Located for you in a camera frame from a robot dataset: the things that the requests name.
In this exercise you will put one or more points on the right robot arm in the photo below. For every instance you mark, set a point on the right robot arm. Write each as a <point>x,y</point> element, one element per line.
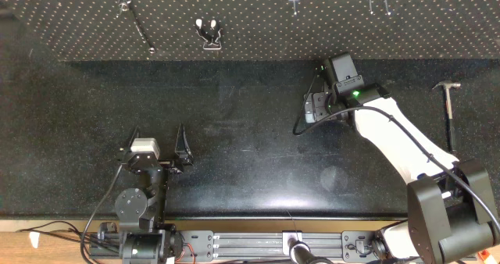
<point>390,139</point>

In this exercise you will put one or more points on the hammer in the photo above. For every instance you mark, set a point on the hammer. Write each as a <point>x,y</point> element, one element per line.
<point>449,104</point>

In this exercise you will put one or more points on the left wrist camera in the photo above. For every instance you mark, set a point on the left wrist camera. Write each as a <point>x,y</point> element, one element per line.
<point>145,147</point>

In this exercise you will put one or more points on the black pegboard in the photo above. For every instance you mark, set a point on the black pegboard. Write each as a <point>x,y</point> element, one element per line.
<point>254,29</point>

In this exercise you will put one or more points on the white tape piece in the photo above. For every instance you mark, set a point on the white tape piece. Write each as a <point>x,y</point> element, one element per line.
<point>34,238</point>

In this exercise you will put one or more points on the wrench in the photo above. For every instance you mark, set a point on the wrench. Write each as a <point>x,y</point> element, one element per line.
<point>138,27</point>

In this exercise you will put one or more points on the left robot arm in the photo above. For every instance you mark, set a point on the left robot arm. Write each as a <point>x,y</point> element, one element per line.
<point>131,205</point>

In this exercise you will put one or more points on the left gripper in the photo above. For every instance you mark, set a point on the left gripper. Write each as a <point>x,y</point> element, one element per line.
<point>140,164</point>

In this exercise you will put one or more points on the mounting rail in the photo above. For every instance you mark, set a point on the mounting rail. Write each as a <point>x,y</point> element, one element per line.
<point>250,244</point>

